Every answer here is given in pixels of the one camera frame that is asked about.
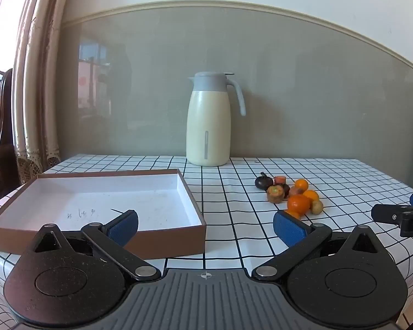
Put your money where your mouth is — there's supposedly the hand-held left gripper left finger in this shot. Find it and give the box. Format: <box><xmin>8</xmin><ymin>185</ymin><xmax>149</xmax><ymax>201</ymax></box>
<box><xmin>21</xmin><ymin>209</ymin><xmax>162</xmax><ymax>282</ymax></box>

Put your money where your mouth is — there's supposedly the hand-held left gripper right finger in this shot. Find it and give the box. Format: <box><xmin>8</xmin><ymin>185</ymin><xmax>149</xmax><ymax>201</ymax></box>
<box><xmin>252</xmin><ymin>210</ymin><xmax>391</xmax><ymax>281</ymax></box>

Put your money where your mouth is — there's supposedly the large tangerine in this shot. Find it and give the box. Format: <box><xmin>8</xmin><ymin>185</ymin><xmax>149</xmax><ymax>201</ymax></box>
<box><xmin>287</xmin><ymin>194</ymin><xmax>312</xmax><ymax>218</ymax></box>

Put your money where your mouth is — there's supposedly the brown cardboard box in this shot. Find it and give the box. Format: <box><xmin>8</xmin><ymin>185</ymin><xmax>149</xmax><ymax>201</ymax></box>
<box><xmin>0</xmin><ymin>168</ymin><xmax>207</xmax><ymax>259</ymax></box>

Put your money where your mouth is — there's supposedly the white black checked tablecloth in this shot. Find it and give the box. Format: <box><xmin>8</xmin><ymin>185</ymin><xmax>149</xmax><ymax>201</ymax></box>
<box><xmin>0</xmin><ymin>155</ymin><xmax>413</xmax><ymax>330</ymax></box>

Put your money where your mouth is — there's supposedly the cream thermos jug grey lid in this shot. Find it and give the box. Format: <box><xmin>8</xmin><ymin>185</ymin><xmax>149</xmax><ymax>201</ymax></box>
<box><xmin>186</xmin><ymin>71</ymin><xmax>246</xmax><ymax>167</ymax></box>

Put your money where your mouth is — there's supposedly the beige curtain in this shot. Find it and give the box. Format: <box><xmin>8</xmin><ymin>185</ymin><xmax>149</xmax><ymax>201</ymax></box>
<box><xmin>12</xmin><ymin>0</ymin><xmax>73</xmax><ymax>184</ymax></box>

